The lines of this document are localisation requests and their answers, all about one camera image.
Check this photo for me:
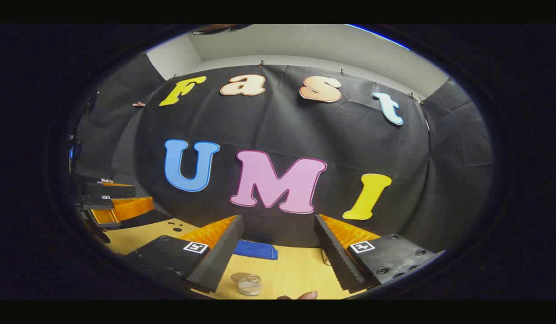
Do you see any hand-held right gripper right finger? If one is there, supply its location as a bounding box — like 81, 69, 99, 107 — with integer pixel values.
313, 214, 446, 294

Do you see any black backdrop cloth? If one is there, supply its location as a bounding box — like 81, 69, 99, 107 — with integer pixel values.
73, 54, 493, 252

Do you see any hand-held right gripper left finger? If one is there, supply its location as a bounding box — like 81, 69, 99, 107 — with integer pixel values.
124, 215, 245, 294

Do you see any blue towel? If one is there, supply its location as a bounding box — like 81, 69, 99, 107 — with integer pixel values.
233, 239, 278, 261

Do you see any clear plastic water bottle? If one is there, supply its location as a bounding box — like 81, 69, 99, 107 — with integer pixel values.
237, 274, 263, 297

